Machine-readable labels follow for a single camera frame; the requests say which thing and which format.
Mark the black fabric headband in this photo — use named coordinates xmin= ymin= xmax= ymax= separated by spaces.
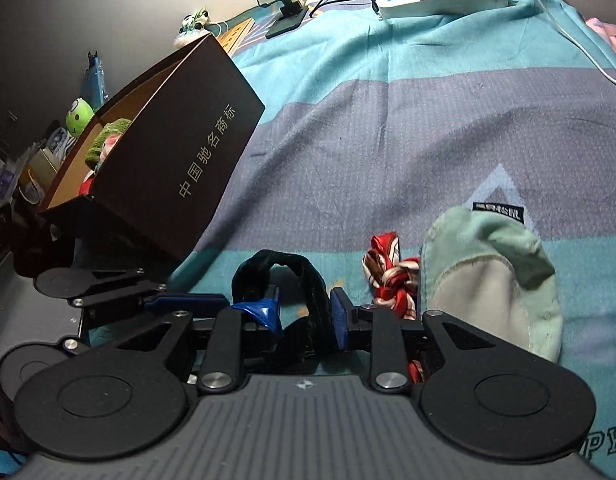
xmin=232 ymin=249 xmax=338 ymax=375

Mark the red patterned scarf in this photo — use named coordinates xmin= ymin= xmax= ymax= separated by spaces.
xmin=362 ymin=232 xmax=422 ymax=391

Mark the green soft pouch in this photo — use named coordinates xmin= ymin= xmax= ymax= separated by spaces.
xmin=419 ymin=206 xmax=564 ymax=362

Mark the blue grey bed sheet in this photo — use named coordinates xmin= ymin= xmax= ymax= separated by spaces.
xmin=86 ymin=0 xmax=616 ymax=480

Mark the brown cardboard box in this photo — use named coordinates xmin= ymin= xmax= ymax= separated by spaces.
xmin=41 ymin=35 xmax=265 ymax=272

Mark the green frog plush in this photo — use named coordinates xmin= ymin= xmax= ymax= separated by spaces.
xmin=65 ymin=98 xmax=94 ymax=138

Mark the blue bottle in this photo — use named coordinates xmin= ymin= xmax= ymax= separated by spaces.
xmin=81 ymin=51 xmax=108 ymax=110

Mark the small panda figurine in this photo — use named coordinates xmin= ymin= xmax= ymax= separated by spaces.
xmin=173 ymin=8 xmax=209 ymax=49

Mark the pink folded cloth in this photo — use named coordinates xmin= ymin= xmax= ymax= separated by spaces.
xmin=585 ymin=18 xmax=616 ymax=54

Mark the white cable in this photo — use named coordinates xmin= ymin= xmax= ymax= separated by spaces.
xmin=486 ymin=0 xmax=616 ymax=97

